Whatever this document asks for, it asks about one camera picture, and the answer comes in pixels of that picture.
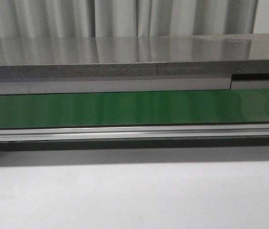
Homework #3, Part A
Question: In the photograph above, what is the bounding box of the green conveyor belt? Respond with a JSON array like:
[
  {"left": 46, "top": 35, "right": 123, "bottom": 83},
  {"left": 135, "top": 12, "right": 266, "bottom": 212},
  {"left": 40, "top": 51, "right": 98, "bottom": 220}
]
[{"left": 0, "top": 89, "right": 269, "bottom": 129}]

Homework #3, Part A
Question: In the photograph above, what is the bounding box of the white pleated curtain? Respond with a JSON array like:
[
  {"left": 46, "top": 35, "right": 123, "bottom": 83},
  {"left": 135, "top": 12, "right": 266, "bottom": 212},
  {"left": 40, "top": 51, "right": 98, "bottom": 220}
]
[{"left": 0, "top": 0, "right": 269, "bottom": 38}]

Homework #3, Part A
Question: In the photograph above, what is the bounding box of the aluminium conveyor front rail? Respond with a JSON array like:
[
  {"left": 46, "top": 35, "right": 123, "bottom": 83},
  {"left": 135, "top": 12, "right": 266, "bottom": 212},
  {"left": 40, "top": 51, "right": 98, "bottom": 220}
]
[{"left": 0, "top": 123, "right": 269, "bottom": 142}]

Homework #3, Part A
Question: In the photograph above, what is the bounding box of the grey conveyor back rail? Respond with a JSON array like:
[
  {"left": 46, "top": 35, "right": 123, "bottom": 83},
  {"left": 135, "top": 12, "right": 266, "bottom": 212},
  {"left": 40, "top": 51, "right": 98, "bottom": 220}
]
[{"left": 0, "top": 73, "right": 269, "bottom": 95}]

